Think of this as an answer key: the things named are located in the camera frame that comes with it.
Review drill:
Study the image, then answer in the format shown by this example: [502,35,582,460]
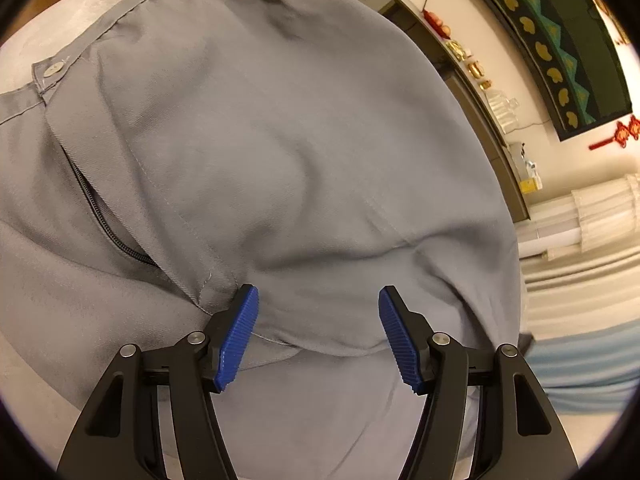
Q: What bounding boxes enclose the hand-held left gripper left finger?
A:
[56,284,261,480]

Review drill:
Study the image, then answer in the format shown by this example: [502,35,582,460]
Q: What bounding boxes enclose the light blue curtain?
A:
[525,320,640,413]

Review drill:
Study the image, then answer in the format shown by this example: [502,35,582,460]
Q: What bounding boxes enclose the grey pants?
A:
[0,0,523,480]

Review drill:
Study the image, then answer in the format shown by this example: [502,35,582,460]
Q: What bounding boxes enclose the long grey television cabinet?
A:
[290,0,531,221]

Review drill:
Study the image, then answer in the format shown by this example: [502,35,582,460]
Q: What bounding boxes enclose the dark patterned wall hanging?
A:
[445,0,633,142]

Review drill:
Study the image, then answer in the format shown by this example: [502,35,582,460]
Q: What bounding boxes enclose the red plate of fruit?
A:
[422,9,451,38]

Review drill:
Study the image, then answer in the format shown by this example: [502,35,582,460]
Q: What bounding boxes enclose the red knot wall ornament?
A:
[589,115,640,152]

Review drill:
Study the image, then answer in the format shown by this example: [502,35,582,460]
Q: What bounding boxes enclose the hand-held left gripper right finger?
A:
[377,285,576,480]

